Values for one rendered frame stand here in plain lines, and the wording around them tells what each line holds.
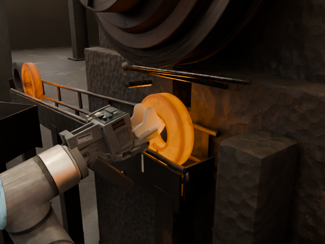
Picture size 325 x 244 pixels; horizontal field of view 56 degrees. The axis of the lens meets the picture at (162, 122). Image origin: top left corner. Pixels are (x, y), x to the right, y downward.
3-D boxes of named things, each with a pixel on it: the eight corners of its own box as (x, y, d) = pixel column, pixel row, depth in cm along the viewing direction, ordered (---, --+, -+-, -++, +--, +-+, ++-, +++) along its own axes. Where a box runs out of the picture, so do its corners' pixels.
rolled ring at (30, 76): (32, 114, 135) (39, 113, 137) (37, 90, 121) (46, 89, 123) (19, 81, 141) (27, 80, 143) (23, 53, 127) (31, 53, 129)
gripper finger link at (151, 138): (161, 131, 58) (123, 154, 53) (163, 138, 58) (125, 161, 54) (147, 125, 61) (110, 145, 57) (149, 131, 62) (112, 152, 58)
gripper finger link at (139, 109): (162, 96, 61) (124, 115, 57) (167, 121, 64) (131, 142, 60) (153, 93, 64) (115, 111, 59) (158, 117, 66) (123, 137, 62)
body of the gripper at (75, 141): (133, 112, 53) (70, 144, 47) (144, 152, 57) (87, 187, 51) (111, 102, 59) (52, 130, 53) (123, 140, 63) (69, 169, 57)
